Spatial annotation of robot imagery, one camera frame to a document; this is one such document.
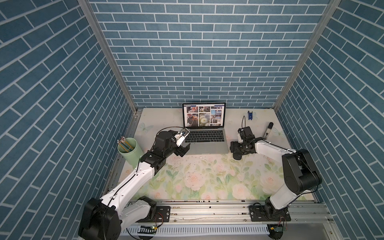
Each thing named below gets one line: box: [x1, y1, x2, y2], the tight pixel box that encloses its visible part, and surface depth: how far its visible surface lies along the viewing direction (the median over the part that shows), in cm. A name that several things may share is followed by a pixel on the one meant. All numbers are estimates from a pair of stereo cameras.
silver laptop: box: [182, 102, 229, 155], surface depth 104 cm
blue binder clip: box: [247, 108, 253, 121], surface depth 118 cm
